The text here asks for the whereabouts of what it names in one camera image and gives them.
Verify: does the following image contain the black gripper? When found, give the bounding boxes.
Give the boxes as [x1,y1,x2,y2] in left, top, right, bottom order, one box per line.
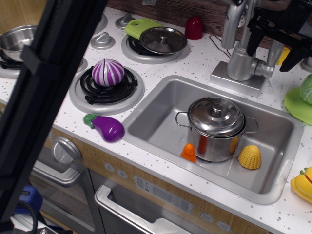
[246,0,312,72]

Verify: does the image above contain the purple striped toy onion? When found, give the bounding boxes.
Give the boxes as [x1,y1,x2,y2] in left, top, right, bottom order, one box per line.
[92,58,125,87]

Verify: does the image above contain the blue object below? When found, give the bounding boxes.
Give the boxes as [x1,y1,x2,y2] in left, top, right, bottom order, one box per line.
[13,185,43,214]

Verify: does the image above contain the steel pot lid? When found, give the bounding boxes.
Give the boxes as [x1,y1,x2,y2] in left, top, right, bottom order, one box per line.
[187,97,245,137]

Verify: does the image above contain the silver oven knob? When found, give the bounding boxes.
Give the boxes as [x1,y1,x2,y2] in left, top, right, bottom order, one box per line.
[51,136,82,164]

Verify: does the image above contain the small steel pan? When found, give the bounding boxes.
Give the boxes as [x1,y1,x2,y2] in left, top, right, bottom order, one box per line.
[0,25,38,62]

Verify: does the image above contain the red toy cup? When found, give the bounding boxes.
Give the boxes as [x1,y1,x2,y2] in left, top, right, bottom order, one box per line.
[185,16,203,40]

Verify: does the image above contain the silver dishwasher handle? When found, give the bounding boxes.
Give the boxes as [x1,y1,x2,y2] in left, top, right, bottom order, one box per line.
[95,185,190,234]

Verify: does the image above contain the purple toy eggplant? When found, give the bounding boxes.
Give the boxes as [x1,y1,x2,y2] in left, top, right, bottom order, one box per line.
[83,114,125,143]

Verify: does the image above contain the front stove burner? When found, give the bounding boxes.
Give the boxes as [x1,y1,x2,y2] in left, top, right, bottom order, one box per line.
[69,67,144,116]

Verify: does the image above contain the yellow toy piece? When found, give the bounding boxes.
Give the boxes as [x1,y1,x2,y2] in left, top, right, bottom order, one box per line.
[277,47,290,66]

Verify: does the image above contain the grey front stove knob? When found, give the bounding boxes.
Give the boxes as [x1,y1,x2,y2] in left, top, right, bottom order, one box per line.
[76,58,88,73]

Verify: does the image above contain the steel pot with handles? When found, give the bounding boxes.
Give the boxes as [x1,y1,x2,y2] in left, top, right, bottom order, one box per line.
[185,117,259,162]

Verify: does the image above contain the green toy plate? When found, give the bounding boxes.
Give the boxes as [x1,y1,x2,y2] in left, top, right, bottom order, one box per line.
[284,87,312,125]

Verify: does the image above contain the silver oven handle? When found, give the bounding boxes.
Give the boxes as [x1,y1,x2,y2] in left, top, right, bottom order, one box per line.
[32,161,85,188]

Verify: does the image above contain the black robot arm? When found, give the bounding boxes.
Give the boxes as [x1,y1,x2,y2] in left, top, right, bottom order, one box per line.
[0,0,312,234]

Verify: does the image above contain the grey back stove knob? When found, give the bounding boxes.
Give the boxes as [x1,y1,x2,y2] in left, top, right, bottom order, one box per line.
[115,13,135,30]

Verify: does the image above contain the silver faucet lever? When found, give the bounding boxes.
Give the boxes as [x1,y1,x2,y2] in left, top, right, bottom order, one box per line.
[266,40,284,67]

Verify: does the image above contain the yellow toy banana slices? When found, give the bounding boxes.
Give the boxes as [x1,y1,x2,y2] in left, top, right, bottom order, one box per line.
[291,167,312,203]

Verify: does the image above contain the silver sink basin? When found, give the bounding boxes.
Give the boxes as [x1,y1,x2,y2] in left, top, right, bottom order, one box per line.
[123,75,304,204]

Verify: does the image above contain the silver toy faucet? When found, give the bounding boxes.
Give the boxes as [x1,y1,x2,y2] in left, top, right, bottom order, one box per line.
[210,0,275,97]

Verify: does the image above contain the grey stove knob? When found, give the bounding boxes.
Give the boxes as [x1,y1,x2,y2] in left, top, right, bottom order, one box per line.
[115,13,135,30]
[76,58,88,73]
[90,32,115,50]

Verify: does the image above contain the green toy cabbage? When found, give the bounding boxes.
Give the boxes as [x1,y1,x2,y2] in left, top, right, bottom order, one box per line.
[299,74,312,105]

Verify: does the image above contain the yellow toy corn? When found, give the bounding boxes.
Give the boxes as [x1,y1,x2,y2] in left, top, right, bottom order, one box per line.
[238,145,262,170]

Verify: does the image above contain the orange toy carrot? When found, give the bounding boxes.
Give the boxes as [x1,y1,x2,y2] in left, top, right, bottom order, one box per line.
[180,143,197,163]

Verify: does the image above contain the loose steel lid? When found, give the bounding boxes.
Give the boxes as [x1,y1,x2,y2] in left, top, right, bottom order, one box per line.
[139,27,188,55]

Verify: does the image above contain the green toy cutting board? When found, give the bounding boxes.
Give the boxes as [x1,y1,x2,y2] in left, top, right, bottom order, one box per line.
[124,18,162,40]

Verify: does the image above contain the back right stove burner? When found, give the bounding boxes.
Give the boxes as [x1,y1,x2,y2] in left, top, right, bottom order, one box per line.
[121,36,183,65]

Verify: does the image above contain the black cable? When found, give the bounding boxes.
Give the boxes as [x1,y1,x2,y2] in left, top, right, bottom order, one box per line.
[17,199,39,234]

